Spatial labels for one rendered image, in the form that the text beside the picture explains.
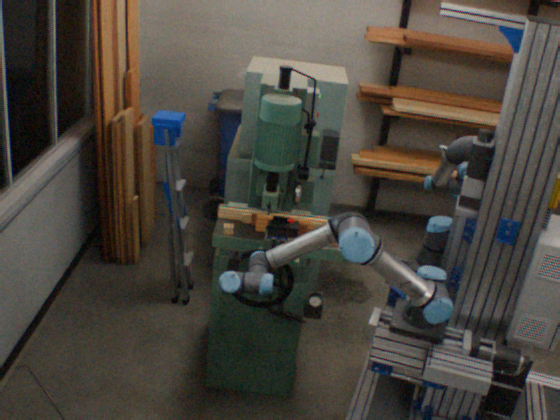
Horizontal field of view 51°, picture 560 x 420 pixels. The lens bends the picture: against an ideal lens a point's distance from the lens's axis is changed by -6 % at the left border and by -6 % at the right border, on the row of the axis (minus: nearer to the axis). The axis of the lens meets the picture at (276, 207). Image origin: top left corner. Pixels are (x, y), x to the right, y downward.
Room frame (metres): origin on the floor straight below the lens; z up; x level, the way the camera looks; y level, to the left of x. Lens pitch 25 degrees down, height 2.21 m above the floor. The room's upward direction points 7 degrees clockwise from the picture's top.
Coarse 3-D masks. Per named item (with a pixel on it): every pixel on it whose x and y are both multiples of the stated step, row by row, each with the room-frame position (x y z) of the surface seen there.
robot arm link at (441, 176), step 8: (472, 136) 2.54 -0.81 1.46; (456, 144) 2.53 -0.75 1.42; (464, 144) 2.50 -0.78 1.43; (448, 152) 2.56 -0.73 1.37; (456, 152) 2.51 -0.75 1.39; (464, 152) 2.49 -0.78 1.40; (448, 160) 2.56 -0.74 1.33; (456, 160) 2.53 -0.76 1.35; (464, 160) 2.51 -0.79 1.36; (440, 168) 2.66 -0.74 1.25; (448, 168) 2.61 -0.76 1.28; (432, 176) 2.77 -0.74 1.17; (440, 176) 2.68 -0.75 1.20; (448, 176) 2.66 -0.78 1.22; (424, 184) 2.81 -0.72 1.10; (432, 184) 2.76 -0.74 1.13; (440, 184) 2.72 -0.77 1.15; (448, 184) 2.77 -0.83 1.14
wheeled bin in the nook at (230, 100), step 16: (224, 96) 4.49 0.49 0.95; (240, 96) 4.49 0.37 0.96; (224, 112) 4.24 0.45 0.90; (240, 112) 4.24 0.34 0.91; (224, 128) 4.28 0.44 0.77; (224, 144) 4.29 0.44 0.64; (224, 160) 4.30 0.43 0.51; (224, 176) 4.31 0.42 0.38; (224, 192) 4.32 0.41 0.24; (208, 208) 4.29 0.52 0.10
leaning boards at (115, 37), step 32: (96, 0) 3.50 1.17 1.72; (128, 0) 4.09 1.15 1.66; (96, 32) 3.48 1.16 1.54; (128, 32) 4.10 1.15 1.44; (96, 64) 3.46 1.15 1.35; (128, 64) 4.15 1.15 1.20; (96, 96) 3.45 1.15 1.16; (128, 96) 3.88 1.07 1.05; (96, 128) 3.45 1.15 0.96; (128, 128) 3.57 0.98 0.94; (128, 160) 3.54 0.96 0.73; (128, 192) 3.52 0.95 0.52; (128, 224) 3.51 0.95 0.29; (128, 256) 3.54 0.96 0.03
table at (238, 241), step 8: (216, 224) 2.51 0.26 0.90; (240, 224) 2.54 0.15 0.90; (248, 224) 2.55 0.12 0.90; (216, 232) 2.43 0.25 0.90; (240, 232) 2.46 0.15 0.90; (248, 232) 2.47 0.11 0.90; (256, 232) 2.48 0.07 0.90; (264, 232) 2.49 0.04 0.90; (216, 240) 2.40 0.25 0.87; (224, 240) 2.40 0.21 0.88; (232, 240) 2.40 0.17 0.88; (240, 240) 2.40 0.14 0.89; (248, 240) 2.40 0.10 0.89; (256, 240) 2.41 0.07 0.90; (232, 248) 2.40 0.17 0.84; (240, 248) 2.40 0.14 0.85; (248, 248) 2.40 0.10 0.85; (256, 248) 2.40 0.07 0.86; (328, 248) 2.41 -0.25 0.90; (336, 248) 2.42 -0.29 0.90; (304, 256) 2.40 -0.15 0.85; (312, 256) 2.40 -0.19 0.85; (320, 256) 2.40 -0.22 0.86; (328, 256) 2.40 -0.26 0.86; (336, 256) 2.40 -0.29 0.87; (296, 264) 2.31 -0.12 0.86
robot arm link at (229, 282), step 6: (222, 276) 1.86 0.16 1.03; (228, 276) 1.86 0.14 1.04; (234, 276) 1.86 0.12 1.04; (240, 276) 1.89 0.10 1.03; (222, 282) 1.85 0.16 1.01; (228, 282) 1.85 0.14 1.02; (234, 282) 1.85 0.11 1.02; (240, 282) 1.87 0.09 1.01; (222, 288) 1.84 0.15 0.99; (228, 288) 1.84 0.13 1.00; (234, 288) 1.84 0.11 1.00; (240, 288) 1.86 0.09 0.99
